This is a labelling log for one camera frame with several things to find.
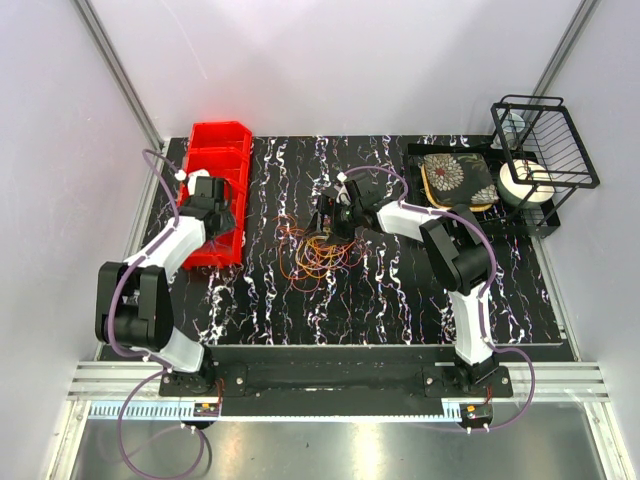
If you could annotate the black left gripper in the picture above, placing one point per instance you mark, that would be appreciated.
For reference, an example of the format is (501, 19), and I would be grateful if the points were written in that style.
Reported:
(228, 224)

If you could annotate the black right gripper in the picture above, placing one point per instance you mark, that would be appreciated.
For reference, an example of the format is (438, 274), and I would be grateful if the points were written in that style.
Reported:
(338, 235)

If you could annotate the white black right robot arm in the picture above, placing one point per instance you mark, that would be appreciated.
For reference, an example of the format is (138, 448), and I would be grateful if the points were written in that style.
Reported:
(459, 254)

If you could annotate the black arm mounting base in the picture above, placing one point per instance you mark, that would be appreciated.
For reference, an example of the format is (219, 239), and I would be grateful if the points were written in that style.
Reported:
(338, 382)

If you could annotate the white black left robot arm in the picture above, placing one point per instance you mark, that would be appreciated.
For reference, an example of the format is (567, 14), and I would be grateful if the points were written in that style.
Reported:
(134, 312)

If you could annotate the red plastic compartment bin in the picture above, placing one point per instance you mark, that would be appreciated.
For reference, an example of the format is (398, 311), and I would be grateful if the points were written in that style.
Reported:
(221, 150)

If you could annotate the floral patterned cushion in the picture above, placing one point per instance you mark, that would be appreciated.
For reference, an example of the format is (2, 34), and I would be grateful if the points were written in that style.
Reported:
(452, 179)

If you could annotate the white green bowl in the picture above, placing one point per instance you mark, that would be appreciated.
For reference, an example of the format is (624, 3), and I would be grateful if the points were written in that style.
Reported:
(526, 189)

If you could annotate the clear glass cup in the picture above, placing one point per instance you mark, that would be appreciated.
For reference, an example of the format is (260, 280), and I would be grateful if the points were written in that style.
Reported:
(511, 125)

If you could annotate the black wire dish rack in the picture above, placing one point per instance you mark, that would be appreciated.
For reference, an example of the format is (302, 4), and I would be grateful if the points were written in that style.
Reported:
(551, 139)

